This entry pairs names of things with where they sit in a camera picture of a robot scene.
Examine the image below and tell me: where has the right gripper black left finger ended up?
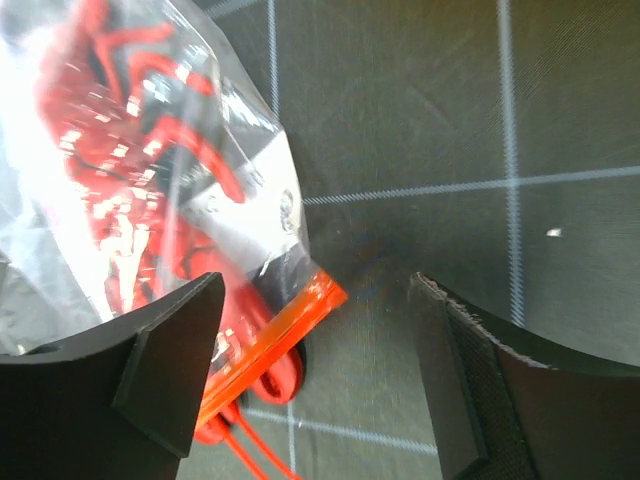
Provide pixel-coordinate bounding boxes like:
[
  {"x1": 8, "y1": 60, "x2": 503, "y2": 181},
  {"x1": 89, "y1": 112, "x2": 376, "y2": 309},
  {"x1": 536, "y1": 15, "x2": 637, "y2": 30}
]
[{"x1": 1, "y1": 273, "x2": 225, "y2": 479}]

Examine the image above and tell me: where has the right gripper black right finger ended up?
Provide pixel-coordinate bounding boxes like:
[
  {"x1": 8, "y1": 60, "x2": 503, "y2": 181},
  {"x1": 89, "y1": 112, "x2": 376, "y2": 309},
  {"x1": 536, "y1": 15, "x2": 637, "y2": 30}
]
[{"x1": 408, "y1": 273, "x2": 639, "y2": 479}]

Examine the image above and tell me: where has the red toy lobster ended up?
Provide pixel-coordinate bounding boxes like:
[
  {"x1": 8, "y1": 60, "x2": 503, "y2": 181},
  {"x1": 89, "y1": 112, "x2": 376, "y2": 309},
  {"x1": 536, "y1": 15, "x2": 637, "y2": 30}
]
[{"x1": 32, "y1": 0, "x2": 306, "y2": 480}]

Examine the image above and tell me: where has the clear bag orange zipper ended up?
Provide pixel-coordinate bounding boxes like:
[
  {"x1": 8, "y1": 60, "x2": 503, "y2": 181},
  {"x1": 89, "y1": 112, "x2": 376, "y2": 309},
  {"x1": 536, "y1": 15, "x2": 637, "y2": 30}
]
[{"x1": 1, "y1": 1, "x2": 346, "y2": 426}]

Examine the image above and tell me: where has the black grid mat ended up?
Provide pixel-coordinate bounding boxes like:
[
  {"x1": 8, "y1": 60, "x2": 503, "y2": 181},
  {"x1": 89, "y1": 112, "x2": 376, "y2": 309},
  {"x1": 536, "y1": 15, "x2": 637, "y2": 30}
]
[{"x1": 203, "y1": 1, "x2": 639, "y2": 479}]

